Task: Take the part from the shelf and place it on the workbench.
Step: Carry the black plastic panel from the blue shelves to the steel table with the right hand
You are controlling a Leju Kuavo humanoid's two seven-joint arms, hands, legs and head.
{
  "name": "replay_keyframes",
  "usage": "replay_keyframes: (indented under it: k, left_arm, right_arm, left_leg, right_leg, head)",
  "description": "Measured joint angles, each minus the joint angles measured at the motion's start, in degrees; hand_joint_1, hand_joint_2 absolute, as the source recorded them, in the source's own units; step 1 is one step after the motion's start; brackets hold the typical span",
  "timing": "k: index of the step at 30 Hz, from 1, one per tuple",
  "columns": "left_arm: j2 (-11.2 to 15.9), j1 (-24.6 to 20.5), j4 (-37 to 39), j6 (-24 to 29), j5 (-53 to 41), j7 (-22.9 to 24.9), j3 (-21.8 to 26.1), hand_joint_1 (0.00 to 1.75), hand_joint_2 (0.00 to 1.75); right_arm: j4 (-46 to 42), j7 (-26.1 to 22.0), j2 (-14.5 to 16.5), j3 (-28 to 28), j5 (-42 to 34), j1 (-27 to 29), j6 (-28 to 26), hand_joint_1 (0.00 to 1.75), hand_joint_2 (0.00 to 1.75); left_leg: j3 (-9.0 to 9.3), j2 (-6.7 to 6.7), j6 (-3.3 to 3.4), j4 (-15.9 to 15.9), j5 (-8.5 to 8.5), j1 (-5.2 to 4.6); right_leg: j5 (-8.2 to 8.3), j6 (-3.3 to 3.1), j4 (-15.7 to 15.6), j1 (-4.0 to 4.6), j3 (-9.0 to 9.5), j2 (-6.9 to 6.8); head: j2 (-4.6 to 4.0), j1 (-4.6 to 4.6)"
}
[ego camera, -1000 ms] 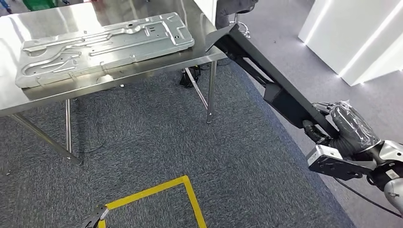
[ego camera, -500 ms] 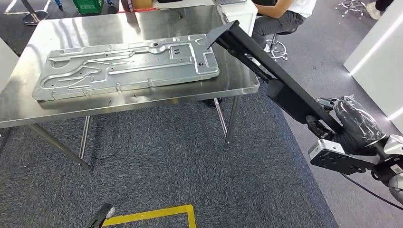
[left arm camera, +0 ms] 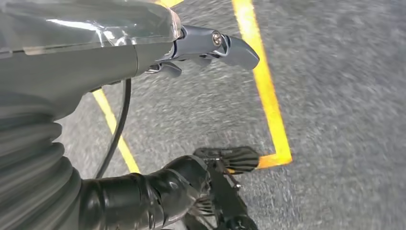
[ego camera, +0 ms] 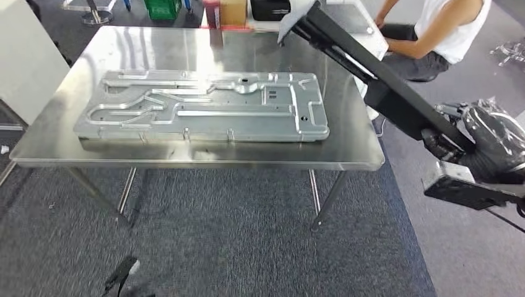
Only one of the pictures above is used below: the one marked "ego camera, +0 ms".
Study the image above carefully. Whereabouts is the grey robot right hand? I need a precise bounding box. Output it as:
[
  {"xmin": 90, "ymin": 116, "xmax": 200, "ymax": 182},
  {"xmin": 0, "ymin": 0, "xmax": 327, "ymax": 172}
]
[{"xmin": 421, "ymin": 98, "xmax": 525, "ymax": 173}]

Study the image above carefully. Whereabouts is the black plastic panel part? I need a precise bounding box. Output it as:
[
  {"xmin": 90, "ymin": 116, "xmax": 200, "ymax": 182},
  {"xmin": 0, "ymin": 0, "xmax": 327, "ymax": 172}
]
[{"xmin": 277, "ymin": 0, "xmax": 477, "ymax": 153}]

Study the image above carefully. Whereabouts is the stainless steel workbench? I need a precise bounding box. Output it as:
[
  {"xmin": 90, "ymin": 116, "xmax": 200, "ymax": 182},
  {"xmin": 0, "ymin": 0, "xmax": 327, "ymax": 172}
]
[{"xmin": 0, "ymin": 24, "xmax": 386, "ymax": 233}]

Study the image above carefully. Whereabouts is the person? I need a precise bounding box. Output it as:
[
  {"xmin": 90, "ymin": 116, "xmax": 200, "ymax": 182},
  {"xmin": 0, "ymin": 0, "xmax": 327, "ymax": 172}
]
[{"xmin": 374, "ymin": 0, "xmax": 493, "ymax": 83}]

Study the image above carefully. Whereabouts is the black bag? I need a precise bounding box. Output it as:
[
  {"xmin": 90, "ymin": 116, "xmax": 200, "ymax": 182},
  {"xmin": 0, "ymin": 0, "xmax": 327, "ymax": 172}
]
[{"xmin": 250, "ymin": 0, "xmax": 292, "ymax": 22}]

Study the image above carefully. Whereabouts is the large stamped metal panel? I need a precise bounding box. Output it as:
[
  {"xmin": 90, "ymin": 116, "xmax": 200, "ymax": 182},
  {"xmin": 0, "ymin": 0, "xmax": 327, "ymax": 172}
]
[{"xmin": 72, "ymin": 69, "xmax": 331, "ymax": 144}]

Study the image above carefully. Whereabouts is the brown cardboard box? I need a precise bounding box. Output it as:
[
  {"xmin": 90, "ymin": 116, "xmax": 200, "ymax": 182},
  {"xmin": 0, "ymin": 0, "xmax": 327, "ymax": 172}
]
[{"xmin": 219, "ymin": 0, "xmax": 249, "ymax": 27}]

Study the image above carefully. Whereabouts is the red flat bar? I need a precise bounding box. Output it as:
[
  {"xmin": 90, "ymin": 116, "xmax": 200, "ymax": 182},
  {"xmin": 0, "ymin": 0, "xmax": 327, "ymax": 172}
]
[{"xmin": 201, "ymin": 25, "xmax": 253, "ymax": 33}]

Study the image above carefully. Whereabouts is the red drink cup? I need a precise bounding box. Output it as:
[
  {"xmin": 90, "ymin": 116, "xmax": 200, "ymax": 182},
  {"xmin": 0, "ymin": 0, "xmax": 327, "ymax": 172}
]
[{"xmin": 202, "ymin": 0, "xmax": 222, "ymax": 30}]

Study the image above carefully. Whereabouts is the green plastic crate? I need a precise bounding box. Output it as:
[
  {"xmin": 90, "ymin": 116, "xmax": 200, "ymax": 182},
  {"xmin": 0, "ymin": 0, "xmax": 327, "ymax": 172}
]
[{"xmin": 143, "ymin": 0, "xmax": 183, "ymax": 20}]

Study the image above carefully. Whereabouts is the white cabinet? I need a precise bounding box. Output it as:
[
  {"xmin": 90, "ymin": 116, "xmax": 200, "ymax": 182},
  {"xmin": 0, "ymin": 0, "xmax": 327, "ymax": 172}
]
[{"xmin": 0, "ymin": 0, "xmax": 71, "ymax": 126}]

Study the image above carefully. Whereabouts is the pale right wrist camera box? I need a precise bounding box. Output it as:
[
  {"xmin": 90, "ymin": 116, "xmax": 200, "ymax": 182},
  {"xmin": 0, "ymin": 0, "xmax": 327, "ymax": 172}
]
[{"xmin": 422, "ymin": 160, "xmax": 477, "ymax": 192}]

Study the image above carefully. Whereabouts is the black right wrist camera bracket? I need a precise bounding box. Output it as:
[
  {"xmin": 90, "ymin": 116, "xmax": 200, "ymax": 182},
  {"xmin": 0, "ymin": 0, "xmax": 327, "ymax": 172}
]
[{"xmin": 424, "ymin": 178, "xmax": 525, "ymax": 212}]

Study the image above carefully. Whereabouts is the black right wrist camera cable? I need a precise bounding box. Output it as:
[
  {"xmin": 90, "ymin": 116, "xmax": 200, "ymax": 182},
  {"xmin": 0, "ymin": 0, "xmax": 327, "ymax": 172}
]
[{"xmin": 485, "ymin": 207, "xmax": 525, "ymax": 235}]

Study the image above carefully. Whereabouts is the chrome round pedestal base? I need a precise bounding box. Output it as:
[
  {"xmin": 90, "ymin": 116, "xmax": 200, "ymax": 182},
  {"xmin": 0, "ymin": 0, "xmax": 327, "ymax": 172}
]
[{"xmin": 80, "ymin": 0, "xmax": 115, "ymax": 26}]

